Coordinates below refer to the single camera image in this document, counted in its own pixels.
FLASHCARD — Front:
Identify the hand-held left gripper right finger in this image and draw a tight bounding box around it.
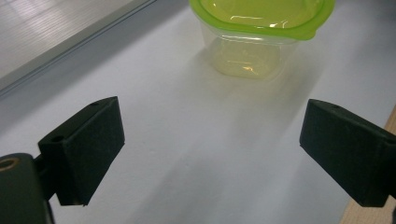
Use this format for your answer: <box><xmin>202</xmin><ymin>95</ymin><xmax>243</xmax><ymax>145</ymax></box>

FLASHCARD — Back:
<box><xmin>299</xmin><ymin>98</ymin><xmax>396</xmax><ymax>208</ymax></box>

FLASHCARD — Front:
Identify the green-lidded clear plastic container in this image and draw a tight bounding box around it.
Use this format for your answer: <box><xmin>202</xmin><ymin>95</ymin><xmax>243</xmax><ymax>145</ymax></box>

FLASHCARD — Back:
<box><xmin>188</xmin><ymin>0</ymin><xmax>337</xmax><ymax>80</ymax></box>

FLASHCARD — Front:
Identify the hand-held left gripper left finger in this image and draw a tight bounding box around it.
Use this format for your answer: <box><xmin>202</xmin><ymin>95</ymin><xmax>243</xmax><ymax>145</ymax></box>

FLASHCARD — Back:
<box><xmin>37</xmin><ymin>95</ymin><xmax>126</xmax><ymax>207</ymax></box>

